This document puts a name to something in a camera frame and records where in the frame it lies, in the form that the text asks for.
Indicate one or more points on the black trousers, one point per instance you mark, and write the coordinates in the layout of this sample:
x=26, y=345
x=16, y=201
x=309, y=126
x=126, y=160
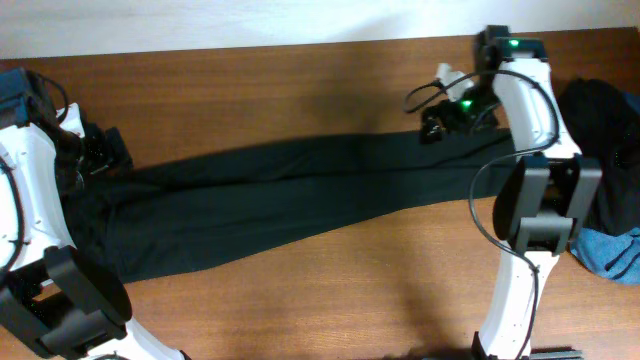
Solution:
x=199, y=213

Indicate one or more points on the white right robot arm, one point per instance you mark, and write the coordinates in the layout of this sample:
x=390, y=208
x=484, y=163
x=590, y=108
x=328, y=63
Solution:
x=546, y=198

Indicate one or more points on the blue striped garment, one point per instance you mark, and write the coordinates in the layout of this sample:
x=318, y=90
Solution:
x=613, y=257

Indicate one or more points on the black garment right pile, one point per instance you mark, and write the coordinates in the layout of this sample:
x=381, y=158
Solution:
x=605, y=126

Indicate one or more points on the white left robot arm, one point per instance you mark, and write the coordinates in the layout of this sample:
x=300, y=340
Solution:
x=55, y=300

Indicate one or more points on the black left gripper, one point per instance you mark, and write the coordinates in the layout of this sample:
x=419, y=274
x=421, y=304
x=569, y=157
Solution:
x=110, y=152

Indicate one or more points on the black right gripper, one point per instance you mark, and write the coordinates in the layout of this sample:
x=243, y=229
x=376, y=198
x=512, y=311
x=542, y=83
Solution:
x=452, y=110

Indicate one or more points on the black base bracket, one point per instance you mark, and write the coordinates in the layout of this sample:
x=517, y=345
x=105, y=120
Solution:
x=468, y=354

